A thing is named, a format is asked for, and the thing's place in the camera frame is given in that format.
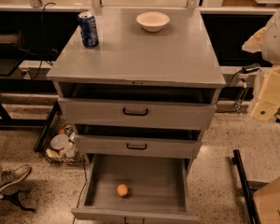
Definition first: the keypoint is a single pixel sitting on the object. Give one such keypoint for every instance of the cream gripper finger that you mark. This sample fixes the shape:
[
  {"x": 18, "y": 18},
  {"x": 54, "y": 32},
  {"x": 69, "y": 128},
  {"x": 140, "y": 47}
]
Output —
[
  {"x": 268, "y": 101},
  {"x": 253, "y": 43}
]

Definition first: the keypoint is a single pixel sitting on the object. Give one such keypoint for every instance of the orange fruit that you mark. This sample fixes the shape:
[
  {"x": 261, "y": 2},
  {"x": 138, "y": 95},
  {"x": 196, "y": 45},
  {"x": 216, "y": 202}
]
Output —
[{"x": 122, "y": 190}]

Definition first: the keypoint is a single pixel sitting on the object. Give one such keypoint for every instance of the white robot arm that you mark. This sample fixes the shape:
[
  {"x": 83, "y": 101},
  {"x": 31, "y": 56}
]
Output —
[{"x": 267, "y": 41}]

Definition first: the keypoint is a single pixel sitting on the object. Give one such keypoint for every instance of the grey drawer cabinet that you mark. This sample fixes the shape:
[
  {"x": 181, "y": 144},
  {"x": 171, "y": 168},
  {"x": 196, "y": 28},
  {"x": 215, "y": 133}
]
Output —
[{"x": 175, "y": 65}]

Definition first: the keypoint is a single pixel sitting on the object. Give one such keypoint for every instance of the grey bottom drawer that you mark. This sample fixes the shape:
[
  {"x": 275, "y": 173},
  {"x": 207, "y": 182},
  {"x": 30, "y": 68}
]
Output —
[{"x": 158, "y": 192}]

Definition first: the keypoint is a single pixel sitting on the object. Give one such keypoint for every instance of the grey top drawer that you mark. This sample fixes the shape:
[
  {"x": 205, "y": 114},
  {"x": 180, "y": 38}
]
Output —
[{"x": 137, "y": 114}]

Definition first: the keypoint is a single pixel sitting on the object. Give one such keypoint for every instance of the black power adapter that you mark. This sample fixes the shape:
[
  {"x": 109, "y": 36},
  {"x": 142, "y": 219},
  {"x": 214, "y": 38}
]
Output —
[{"x": 251, "y": 68}]

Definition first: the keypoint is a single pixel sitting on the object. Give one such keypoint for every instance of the white bowl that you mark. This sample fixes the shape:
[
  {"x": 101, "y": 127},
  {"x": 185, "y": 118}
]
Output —
[{"x": 152, "y": 21}]

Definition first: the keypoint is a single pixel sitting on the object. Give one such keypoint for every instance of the cardboard box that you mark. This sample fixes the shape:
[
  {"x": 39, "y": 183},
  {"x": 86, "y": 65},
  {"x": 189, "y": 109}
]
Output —
[{"x": 267, "y": 201}]

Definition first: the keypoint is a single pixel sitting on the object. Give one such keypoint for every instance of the blue soda can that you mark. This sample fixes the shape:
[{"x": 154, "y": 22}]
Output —
[{"x": 88, "y": 29}]

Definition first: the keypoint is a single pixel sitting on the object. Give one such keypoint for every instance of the grey sneaker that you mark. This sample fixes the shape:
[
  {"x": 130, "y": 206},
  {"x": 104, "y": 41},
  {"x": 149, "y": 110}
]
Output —
[{"x": 12, "y": 177}]

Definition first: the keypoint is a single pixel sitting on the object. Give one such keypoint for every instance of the black chair base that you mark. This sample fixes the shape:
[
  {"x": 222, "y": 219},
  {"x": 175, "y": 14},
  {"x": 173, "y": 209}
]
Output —
[{"x": 14, "y": 198}]

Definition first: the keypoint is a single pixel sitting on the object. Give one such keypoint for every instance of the black metal frame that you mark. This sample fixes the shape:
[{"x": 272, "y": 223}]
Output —
[{"x": 249, "y": 200}]

